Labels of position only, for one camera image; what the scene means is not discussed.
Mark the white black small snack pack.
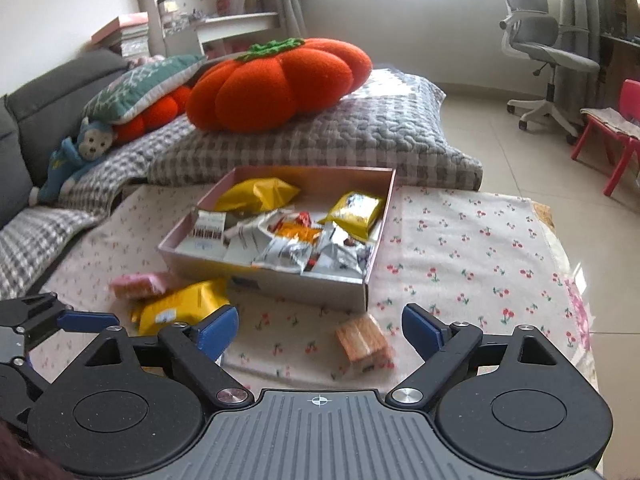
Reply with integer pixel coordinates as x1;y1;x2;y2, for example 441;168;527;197
305;222;373;280

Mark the orange pumpkin plush cushion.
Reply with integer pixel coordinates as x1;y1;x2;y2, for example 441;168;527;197
186;38;372;133

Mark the large yellow snack pack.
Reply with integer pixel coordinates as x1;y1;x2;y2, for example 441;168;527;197
131;278;229;336

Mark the wooden desk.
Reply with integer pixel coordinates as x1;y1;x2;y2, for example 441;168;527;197
597;35;640;107

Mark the yellow snack pack front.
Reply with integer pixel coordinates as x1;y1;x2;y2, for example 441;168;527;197
213;178;300;214

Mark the grey checkered large cushion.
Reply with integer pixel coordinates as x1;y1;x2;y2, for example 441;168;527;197
148;68;483;191

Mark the white snack pack with text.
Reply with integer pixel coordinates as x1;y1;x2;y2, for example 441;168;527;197
252;236;314;274

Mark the grey sofa backrest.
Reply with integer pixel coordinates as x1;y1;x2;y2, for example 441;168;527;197
1;49;128;226

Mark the white grey office chair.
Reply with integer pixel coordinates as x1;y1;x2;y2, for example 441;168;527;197
500;0;600;144

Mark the stack of books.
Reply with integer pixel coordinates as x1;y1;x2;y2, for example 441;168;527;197
91;12;150;58

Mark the brown rice bar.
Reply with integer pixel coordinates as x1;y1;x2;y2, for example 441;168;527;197
335;314;393;374

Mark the small orange pumpkin cushion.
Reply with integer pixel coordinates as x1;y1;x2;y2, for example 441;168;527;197
113;86;191;145

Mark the green leaf pattern pillow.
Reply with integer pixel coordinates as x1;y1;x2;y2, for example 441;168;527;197
82;54;205;125

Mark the small yellow blue pack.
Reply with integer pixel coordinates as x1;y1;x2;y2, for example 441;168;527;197
319;191;383;242

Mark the pink rice bar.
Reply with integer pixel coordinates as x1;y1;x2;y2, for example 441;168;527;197
110;272;175;300

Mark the white grey triangular snack pack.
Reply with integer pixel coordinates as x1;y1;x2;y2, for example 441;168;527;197
176;208;227;259

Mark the orange yellow wrapper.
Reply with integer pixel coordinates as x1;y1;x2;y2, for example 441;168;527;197
273;221;322;245

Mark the pink red child chair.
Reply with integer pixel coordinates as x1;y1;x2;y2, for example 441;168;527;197
570;79;640;197

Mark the blue monkey plush toy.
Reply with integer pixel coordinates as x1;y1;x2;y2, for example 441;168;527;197
29;117;117;206

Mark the white shelf unit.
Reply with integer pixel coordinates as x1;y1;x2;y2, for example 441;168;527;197
138;0;280;58

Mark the grey checkered sofa blanket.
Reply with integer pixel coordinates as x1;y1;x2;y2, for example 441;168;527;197
0;114;202;302

